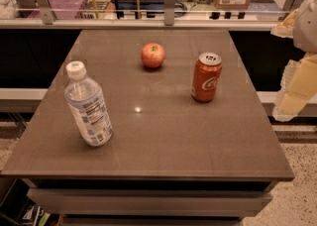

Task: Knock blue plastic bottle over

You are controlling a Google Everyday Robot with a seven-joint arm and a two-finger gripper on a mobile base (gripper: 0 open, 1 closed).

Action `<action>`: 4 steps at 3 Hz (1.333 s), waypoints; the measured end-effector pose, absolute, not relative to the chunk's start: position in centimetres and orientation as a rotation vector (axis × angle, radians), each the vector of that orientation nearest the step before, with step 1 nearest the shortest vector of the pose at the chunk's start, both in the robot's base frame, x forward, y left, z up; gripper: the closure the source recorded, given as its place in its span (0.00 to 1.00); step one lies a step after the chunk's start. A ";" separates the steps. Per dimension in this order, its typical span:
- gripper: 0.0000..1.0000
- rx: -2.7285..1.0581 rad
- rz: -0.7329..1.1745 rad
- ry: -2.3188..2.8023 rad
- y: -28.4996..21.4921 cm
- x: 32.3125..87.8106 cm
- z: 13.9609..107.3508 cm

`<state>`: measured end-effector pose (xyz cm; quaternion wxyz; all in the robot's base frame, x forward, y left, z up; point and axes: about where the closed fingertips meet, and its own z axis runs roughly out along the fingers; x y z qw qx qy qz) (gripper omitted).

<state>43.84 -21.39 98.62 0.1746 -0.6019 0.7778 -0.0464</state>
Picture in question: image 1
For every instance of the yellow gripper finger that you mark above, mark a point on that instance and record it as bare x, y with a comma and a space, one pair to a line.
298, 85
285, 28

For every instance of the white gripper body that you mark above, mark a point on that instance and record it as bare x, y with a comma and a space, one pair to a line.
306, 27

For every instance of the clear blue-label water bottle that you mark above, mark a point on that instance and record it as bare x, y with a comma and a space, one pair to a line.
86, 102

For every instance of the red cola can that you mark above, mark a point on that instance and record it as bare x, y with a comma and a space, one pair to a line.
207, 72

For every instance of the red apple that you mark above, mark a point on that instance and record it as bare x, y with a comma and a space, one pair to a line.
153, 55

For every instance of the purple plastic crate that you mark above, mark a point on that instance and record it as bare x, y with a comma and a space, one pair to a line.
68, 9

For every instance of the white drawer cabinet under table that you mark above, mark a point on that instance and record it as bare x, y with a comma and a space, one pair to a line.
151, 203

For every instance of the glass railing with metal posts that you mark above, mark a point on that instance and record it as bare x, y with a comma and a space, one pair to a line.
263, 15

